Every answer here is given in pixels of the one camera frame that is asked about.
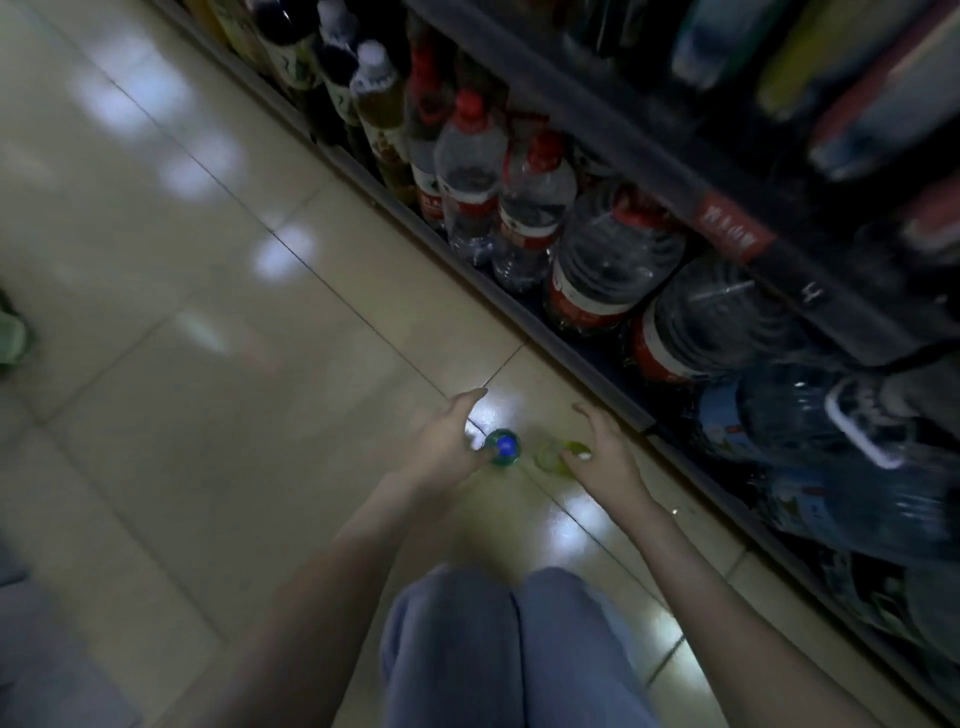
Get person's right hand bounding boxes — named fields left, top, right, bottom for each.
left=562, top=402, right=654, bottom=519

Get person's left hand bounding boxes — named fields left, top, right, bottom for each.
left=408, top=387, right=493, bottom=493

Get blue-capped green bottle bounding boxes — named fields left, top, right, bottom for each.
left=483, top=427, right=524, bottom=469

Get green drink bottle white cap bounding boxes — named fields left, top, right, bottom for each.
left=533, top=438, right=595, bottom=477

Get person's right forearm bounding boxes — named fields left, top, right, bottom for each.
left=622, top=494, right=886, bottom=728

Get person's left forearm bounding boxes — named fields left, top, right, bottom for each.
left=161, top=472, right=451, bottom=728

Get person's grey trousers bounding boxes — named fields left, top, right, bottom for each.
left=378, top=566, right=661, bottom=728

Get green object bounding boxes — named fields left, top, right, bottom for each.
left=0, top=288, right=35, bottom=374

